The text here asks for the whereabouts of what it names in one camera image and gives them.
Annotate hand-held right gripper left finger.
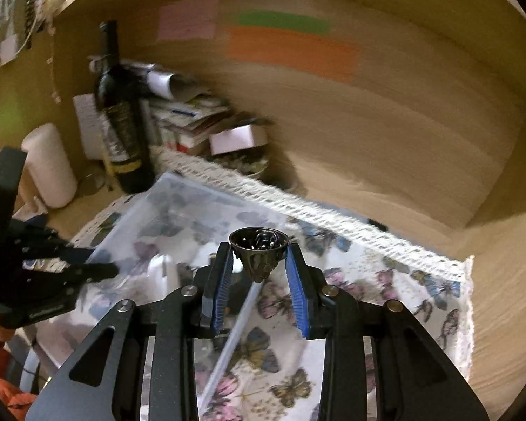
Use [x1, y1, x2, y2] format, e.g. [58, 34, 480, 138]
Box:
[24, 241, 236, 421]

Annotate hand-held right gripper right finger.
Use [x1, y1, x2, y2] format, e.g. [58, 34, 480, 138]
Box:
[285, 243, 497, 421]

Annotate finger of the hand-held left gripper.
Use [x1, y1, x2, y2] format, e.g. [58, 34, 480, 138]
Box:
[25, 263, 120, 300]
[12, 223, 98, 265]

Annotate small dark metal cup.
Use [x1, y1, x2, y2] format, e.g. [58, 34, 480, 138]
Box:
[228, 227, 289, 283]

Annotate clear plastic storage box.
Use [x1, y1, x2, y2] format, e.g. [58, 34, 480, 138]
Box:
[39, 171, 291, 412]

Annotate butterfly print lace cloth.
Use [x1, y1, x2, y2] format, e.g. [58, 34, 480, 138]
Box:
[68, 147, 475, 421]

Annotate white cylinder container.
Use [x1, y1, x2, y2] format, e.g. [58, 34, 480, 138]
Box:
[20, 123, 79, 209]

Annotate dark wine bottle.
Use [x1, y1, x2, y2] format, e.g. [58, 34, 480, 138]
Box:
[94, 20, 156, 194]

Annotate handwritten white note paper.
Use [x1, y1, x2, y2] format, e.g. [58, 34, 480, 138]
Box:
[72, 93, 104, 161]

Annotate bowl of small trinkets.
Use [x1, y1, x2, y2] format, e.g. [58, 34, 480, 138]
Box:
[208, 116, 275, 181]

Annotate white folded card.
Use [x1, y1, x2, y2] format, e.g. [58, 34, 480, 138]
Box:
[209, 123, 268, 155]

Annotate orange garment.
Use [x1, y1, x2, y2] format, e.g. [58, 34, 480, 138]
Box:
[0, 373, 38, 421]

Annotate pile of papers and booklets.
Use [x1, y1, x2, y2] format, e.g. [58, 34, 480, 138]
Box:
[127, 61, 234, 155]

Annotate orange sticky note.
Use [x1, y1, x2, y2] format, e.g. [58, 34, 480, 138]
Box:
[225, 26, 361, 83]

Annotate pink sticky note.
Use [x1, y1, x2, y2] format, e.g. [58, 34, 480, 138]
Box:
[158, 0, 220, 41]

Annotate green sticky note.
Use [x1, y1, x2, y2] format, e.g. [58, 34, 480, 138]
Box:
[228, 11, 332, 36]

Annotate hanging bead string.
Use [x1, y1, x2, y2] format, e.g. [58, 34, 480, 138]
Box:
[46, 18, 63, 105]

